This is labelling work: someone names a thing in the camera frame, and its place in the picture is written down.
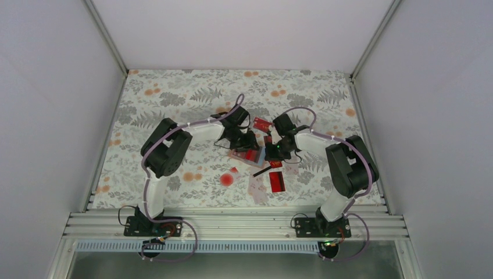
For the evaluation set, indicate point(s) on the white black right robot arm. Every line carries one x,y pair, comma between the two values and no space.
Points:
352,169

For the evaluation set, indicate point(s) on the white card black stripe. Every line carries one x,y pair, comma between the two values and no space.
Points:
239,175

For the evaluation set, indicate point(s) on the white floral card bottom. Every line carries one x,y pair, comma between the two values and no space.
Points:
257,190

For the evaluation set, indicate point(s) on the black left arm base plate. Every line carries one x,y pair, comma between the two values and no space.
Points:
143,227

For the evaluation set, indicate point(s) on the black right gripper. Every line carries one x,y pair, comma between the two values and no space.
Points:
271,157

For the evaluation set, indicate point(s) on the white VIP card centre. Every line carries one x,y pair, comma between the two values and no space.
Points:
291,169

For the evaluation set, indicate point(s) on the tan leather card holder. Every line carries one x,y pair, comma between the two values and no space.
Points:
241,157

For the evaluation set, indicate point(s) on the aluminium corner post left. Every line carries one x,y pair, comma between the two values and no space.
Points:
101,26

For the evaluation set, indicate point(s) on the red VIP card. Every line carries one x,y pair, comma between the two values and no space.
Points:
275,164
262,125

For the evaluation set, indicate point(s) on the aluminium corner post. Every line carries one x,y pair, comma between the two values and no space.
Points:
385,21
101,26

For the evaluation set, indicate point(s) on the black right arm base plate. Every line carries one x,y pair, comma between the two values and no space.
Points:
310,227

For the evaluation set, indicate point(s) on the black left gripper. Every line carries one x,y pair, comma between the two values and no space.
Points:
249,143

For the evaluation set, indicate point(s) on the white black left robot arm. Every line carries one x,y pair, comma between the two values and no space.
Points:
165,149

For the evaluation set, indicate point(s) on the red card black stripe right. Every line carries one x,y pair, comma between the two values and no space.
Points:
276,182

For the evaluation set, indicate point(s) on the aluminium corner post right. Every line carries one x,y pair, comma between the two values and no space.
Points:
385,21

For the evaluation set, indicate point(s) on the white perforated cable duct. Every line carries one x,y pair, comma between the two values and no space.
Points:
182,246

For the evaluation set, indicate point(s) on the aluminium front rail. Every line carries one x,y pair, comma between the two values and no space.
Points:
244,224

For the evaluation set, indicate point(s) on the red card black stripe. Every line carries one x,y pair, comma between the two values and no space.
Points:
252,155
276,182

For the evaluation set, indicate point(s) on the red card black stripe bottom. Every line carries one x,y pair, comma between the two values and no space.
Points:
252,155

